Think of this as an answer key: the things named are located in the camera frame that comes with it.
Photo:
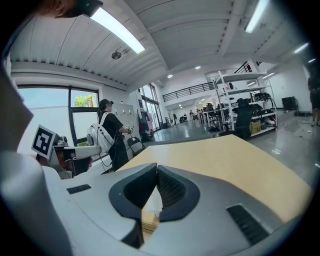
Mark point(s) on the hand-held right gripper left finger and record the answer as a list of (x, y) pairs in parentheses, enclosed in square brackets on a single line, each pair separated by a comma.
[(95, 212)]

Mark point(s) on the white metal shelf rack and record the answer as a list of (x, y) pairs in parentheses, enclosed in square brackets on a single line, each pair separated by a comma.
[(252, 100)]

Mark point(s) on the black monitor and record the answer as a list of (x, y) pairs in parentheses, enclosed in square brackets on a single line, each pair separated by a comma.
[(289, 103)]

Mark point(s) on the black office chair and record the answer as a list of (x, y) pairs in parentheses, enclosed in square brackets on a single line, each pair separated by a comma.
[(242, 117)]

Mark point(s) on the ceiling strip light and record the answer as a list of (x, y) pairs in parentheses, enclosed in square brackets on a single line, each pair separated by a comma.
[(256, 17)]

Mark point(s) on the long ceiling light panel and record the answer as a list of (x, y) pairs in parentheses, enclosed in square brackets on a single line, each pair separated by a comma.
[(117, 30)]

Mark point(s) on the round ceiling fixture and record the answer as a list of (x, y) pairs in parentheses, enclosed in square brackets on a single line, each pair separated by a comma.
[(116, 55)]

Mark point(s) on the black balcony railing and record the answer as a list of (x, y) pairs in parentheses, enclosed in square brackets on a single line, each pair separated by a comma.
[(187, 91)]

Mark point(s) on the white cloth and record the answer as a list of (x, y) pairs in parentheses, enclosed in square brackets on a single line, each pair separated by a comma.
[(155, 202)]

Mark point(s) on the black head-worn camera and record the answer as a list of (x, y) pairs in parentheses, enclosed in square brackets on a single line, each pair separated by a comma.
[(82, 6)]

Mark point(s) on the grey metal locker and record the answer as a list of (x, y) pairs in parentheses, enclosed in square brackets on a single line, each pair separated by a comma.
[(125, 117)]

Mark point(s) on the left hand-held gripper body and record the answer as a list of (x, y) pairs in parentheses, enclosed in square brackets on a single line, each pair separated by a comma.
[(43, 141)]

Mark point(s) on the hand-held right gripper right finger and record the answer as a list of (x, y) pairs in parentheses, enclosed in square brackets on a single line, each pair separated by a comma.
[(212, 212)]

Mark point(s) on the black folding chair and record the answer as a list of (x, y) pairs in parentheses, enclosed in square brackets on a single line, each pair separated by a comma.
[(136, 146)]

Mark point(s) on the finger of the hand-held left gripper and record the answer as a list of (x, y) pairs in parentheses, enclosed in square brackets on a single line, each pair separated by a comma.
[(87, 151)]

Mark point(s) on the tan cardboard tissue box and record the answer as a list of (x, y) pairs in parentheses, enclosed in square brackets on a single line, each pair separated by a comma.
[(150, 222)]

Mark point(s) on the yellow cardboard box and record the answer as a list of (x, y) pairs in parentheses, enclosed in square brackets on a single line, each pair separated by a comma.
[(255, 127)]

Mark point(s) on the dark framed window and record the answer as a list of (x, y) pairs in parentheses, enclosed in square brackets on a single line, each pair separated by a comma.
[(50, 105)]

